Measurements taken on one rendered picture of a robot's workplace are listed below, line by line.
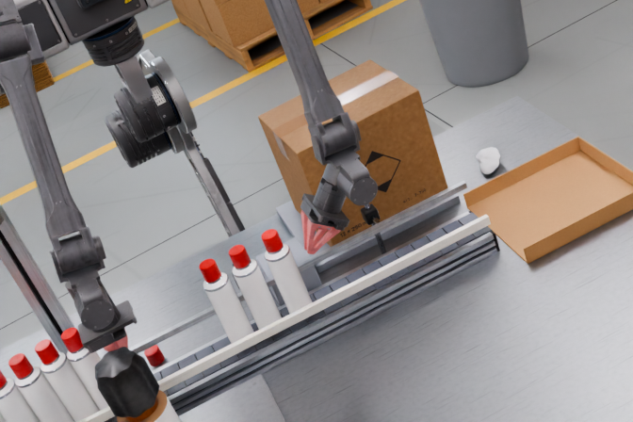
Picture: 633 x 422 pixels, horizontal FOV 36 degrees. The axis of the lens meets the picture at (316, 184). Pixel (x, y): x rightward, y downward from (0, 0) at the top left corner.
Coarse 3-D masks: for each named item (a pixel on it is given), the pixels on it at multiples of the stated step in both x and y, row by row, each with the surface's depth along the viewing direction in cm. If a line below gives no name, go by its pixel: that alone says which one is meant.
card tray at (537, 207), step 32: (544, 160) 217; (576, 160) 217; (608, 160) 209; (480, 192) 215; (512, 192) 214; (544, 192) 211; (576, 192) 207; (608, 192) 204; (512, 224) 205; (544, 224) 202; (576, 224) 194
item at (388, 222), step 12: (444, 192) 200; (456, 192) 201; (420, 204) 199; (432, 204) 200; (396, 216) 198; (408, 216) 199; (372, 228) 198; (384, 228) 198; (348, 240) 197; (360, 240) 197; (324, 252) 196; (336, 252) 197; (300, 264) 195; (312, 264) 196; (240, 300) 194; (204, 312) 192; (180, 324) 192; (192, 324) 192; (156, 336) 191; (168, 336) 191; (132, 348) 190; (144, 348) 190
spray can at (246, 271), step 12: (240, 252) 183; (240, 264) 184; (252, 264) 186; (240, 276) 185; (252, 276) 185; (240, 288) 187; (252, 288) 186; (264, 288) 188; (252, 300) 188; (264, 300) 188; (252, 312) 190; (264, 312) 190; (276, 312) 192; (264, 324) 191
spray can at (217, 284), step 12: (204, 264) 184; (216, 264) 184; (204, 276) 184; (216, 276) 184; (204, 288) 185; (216, 288) 184; (228, 288) 185; (216, 300) 185; (228, 300) 186; (216, 312) 188; (228, 312) 187; (240, 312) 189; (228, 324) 189; (240, 324) 189; (228, 336) 192; (240, 336) 190
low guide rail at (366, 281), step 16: (480, 224) 196; (448, 240) 195; (416, 256) 194; (384, 272) 193; (352, 288) 192; (320, 304) 191; (288, 320) 190; (256, 336) 189; (224, 352) 188; (192, 368) 187; (160, 384) 186; (96, 416) 184; (112, 416) 185
